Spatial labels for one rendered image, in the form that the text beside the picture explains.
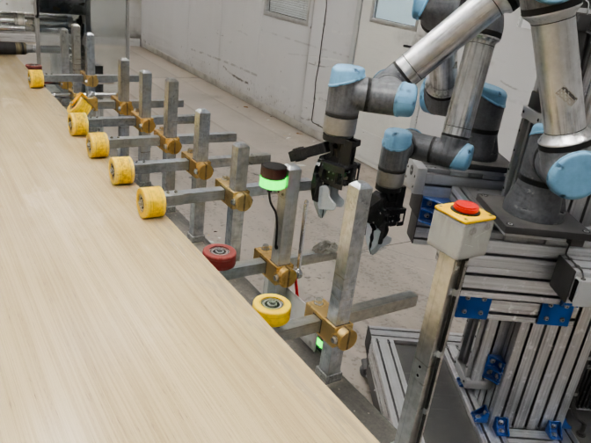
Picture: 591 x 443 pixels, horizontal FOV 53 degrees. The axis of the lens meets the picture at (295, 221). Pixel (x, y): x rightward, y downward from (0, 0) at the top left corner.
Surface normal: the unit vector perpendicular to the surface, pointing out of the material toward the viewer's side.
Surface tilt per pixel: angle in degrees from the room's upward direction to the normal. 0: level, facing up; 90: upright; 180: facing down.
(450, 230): 90
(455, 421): 0
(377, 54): 90
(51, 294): 0
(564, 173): 97
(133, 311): 0
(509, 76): 90
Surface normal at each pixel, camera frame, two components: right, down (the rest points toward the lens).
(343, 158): -0.61, 0.25
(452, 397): 0.11, -0.91
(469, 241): 0.53, 0.40
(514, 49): -0.84, 0.12
